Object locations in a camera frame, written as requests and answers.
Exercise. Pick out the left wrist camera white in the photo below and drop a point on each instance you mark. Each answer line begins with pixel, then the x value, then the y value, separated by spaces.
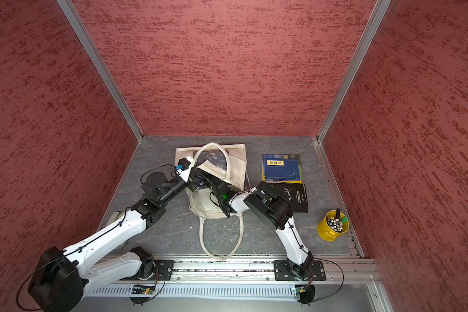
pixel 184 165

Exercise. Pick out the aluminium front rail frame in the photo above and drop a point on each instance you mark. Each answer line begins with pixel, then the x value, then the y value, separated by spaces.
pixel 244 278

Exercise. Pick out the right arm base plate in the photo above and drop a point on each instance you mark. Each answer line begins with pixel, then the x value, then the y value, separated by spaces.
pixel 285 270

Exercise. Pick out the right corner aluminium post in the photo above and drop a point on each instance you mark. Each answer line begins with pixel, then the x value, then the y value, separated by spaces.
pixel 376 17

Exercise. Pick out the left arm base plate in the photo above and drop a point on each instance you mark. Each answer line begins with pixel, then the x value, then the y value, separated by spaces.
pixel 158 270

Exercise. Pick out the blue book yellow label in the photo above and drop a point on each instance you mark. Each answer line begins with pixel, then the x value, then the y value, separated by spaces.
pixel 281 168

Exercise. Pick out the circuit board with wires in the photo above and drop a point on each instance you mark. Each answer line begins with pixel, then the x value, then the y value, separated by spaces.
pixel 304 294
pixel 141 294

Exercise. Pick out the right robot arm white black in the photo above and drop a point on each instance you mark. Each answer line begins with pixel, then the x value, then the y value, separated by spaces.
pixel 275 211

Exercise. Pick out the right circuit board with wires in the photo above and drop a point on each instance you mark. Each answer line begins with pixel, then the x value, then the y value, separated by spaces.
pixel 304 294

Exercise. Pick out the left corner aluminium post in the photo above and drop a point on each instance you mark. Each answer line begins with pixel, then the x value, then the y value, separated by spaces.
pixel 75 21

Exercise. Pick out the yellow cup with batteries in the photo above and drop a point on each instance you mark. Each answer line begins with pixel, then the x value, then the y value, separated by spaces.
pixel 333 225

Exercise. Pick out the corner aluminium post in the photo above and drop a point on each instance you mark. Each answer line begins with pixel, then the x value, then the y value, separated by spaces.
pixel 75 21
pixel 376 17

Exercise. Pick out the black book yellow chinese title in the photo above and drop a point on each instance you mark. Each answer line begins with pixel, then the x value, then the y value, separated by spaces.
pixel 295 194

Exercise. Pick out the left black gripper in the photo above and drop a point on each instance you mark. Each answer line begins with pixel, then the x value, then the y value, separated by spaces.
pixel 192 184

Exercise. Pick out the white rolled cloth object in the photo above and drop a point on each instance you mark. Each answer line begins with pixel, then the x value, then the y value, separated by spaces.
pixel 113 218

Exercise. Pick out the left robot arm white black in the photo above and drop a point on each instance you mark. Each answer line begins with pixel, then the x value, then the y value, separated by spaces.
pixel 62 278

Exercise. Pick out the left circuit board with wires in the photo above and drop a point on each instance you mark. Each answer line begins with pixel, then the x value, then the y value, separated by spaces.
pixel 141 294

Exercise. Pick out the cream canvas tote bag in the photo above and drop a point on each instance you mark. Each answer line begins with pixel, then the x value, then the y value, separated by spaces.
pixel 229 163

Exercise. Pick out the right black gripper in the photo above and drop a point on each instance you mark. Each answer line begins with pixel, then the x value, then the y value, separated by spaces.
pixel 208 179

